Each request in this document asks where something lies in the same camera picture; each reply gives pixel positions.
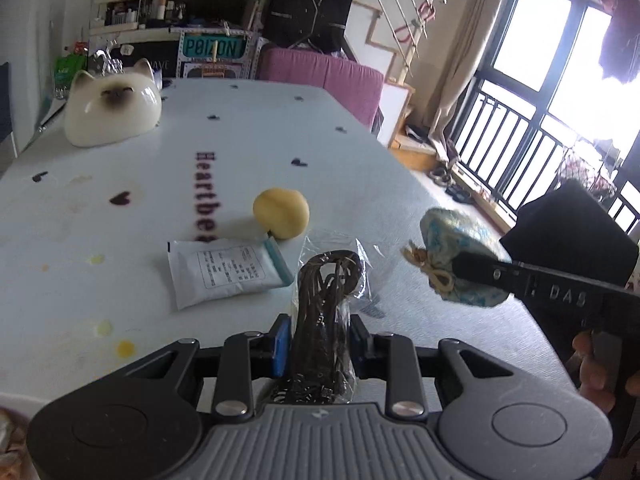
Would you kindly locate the black balcony railing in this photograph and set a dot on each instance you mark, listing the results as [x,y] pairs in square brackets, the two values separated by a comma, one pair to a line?
[505,150]

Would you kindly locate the person's right hand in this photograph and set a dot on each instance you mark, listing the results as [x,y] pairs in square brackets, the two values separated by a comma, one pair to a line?
[592,375]

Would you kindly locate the glass ornament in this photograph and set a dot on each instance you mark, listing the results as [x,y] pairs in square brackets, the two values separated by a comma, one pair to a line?
[107,60]

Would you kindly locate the white cat-shaped ceramic jar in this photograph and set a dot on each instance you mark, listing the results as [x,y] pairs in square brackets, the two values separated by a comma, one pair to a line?
[105,110]

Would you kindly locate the balcony window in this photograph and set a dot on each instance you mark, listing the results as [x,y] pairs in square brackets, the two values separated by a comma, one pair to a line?
[540,35]

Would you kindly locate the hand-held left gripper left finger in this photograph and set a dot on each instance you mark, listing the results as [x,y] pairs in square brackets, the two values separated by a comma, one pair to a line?
[281,347]

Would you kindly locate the black fabric chair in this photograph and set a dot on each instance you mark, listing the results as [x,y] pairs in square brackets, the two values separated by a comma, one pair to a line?
[570,225]

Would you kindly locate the blue floral fabric pouch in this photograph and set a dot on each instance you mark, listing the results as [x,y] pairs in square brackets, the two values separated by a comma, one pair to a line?
[450,232]

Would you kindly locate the teal framed sign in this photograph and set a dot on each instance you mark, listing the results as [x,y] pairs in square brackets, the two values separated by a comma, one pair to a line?
[212,48]

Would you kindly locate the yellow squishy ball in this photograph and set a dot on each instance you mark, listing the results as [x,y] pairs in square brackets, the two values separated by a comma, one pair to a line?
[280,212]

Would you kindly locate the dark slipper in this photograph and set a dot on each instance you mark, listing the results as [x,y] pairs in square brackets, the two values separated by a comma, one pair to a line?
[462,194]

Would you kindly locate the black chalkboard sign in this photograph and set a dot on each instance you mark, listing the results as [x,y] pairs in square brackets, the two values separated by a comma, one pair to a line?
[150,57]

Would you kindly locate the green bag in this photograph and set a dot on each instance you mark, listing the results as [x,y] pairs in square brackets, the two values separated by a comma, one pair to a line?
[67,72]

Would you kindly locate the black vest with white trim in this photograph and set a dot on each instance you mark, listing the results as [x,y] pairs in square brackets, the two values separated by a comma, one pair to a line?
[300,0]

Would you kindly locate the beige curtain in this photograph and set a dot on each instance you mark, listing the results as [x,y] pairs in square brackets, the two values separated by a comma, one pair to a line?
[470,60]

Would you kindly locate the beige slipper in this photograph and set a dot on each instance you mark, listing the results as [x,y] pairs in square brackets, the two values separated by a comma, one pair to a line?
[440,172]

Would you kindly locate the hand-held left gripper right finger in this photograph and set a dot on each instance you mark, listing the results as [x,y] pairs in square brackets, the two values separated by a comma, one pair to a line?
[357,345]

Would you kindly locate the white cosmetics shelf organizer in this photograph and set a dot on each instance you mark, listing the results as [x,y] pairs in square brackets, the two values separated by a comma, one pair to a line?
[117,12]

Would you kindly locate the white sachet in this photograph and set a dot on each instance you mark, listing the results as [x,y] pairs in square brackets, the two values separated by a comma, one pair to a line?
[225,275]

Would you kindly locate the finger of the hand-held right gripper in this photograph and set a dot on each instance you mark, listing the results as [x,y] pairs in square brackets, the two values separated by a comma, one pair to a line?
[487,272]

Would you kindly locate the pink mattress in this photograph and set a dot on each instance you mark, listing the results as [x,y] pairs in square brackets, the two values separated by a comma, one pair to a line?
[325,80]

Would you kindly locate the pink hook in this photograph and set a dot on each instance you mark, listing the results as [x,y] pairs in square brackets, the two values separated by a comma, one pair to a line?
[426,10]
[402,32]

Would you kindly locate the dark hanging garment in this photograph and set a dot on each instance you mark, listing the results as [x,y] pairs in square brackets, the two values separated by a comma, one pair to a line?
[620,35]

